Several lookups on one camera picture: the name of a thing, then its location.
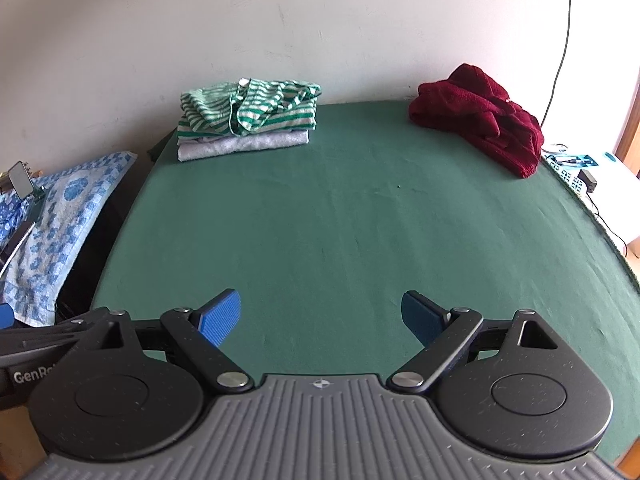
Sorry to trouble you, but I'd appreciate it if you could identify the blue packet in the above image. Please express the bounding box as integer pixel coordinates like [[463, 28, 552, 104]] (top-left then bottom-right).
[[550, 152, 601, 169]]

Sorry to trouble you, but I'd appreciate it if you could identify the black wall cable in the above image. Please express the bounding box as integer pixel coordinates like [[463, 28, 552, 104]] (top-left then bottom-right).
[[540, 0, 578, 126]]

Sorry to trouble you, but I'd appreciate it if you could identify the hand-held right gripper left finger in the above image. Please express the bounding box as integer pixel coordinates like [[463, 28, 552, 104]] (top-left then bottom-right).
[[80, 288, 253, 394]]

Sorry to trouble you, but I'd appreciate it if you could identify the white folded shirt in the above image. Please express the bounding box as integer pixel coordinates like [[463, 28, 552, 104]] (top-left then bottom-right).
[[177, 129, 310, 163]]

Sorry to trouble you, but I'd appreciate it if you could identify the green white striped shirt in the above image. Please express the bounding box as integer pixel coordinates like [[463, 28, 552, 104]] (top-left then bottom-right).
[[177, 77, 322, 140]]

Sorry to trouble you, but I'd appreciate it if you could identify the green table cover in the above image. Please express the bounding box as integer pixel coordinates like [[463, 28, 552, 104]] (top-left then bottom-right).
[[90, 100, 640, 461]]

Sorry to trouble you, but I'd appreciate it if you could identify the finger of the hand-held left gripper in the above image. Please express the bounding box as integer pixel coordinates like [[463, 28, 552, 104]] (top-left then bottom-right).
[[0, 303, 113, 361]]

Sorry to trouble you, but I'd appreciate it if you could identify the dark red garment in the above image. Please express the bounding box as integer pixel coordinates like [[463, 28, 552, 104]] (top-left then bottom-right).
[[407, 63, 544, 179]]

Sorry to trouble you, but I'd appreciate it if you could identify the white power strip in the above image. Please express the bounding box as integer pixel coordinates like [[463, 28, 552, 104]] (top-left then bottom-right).
[[542, 152, 586, 196]]

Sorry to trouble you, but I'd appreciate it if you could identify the wooden door frame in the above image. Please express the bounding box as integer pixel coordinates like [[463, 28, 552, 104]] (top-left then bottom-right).
[[615, 110, 640, 181]]

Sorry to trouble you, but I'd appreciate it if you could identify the blue floral towel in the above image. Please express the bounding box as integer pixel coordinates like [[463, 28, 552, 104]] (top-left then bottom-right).
[[0, 151, 138, 326]]

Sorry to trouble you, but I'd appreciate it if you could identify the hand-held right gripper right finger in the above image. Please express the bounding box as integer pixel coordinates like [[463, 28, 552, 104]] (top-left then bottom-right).
[[389, 290, 558, 394]]

